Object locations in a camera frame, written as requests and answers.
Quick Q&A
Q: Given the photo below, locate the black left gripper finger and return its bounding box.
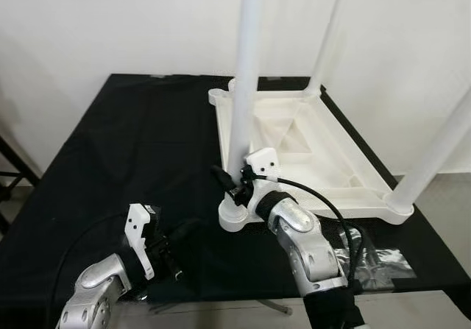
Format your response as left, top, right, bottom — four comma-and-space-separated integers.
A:
175, 219, 213, 252

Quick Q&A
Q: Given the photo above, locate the white plastic table top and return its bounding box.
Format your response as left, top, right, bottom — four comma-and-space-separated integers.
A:
208, 79, 414, 233

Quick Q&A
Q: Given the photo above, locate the black tablecloth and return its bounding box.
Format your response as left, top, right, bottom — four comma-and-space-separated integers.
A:
0, 74, 471, 319

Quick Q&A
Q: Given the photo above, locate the clear tape patch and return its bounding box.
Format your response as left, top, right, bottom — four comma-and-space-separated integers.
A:
335, 226, 417, 289

